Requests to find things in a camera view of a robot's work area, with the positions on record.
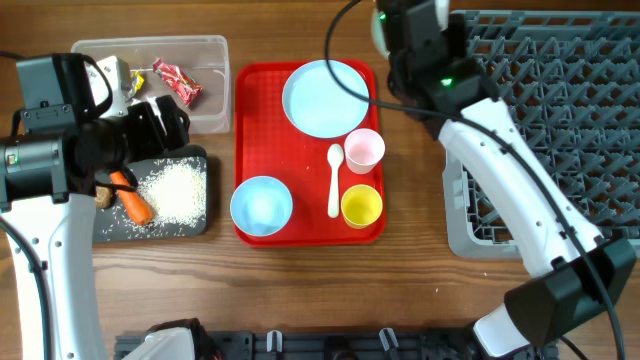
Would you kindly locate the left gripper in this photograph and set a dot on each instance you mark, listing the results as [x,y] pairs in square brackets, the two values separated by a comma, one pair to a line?
[152,139]

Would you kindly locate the yellow silver wrapper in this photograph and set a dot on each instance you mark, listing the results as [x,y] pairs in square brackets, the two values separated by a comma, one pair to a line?
[137,82]

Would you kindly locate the brown food scrap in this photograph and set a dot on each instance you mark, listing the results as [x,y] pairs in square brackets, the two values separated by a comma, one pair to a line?
[104,197]

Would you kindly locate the orange carrot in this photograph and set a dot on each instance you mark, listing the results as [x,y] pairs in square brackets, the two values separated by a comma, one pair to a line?
[136,207]

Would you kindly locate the white rice pile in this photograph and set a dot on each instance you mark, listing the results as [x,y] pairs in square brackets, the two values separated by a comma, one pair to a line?
[176,191]

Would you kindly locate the red snack wrapper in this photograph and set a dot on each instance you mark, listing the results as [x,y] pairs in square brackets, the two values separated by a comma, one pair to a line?
[187,89]

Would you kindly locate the blue bowl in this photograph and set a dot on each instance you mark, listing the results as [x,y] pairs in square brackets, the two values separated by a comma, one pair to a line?
[261,206]

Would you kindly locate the white tissue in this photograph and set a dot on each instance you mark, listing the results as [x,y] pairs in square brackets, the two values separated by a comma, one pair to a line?
[152,102]

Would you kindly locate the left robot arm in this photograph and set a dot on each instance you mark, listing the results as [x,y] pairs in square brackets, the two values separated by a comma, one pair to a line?
[60,140]

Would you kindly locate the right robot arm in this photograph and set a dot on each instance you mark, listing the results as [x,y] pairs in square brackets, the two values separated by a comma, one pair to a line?
[575,273]

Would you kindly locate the black waste tray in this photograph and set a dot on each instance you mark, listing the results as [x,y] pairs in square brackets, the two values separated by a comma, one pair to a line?
[141,168]

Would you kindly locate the clear plastic waste bin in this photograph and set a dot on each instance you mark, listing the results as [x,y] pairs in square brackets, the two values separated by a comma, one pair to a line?
[204,58]

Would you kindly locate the grey dishwasher rack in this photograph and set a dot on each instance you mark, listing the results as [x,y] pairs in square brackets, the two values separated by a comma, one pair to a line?
[571,82]

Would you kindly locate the light blue plate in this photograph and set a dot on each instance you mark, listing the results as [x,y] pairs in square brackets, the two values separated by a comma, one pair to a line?
[317,106]

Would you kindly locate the white plastic spoon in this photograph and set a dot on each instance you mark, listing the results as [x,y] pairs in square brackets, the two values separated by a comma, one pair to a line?
[335,158]

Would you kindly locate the pink cup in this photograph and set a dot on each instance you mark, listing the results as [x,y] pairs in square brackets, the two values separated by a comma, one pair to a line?
[364,148]

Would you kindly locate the yellow cup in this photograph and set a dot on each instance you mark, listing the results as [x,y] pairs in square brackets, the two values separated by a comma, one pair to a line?
[361,206]

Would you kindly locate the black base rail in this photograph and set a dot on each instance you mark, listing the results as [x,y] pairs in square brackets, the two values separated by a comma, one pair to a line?
[447,343]

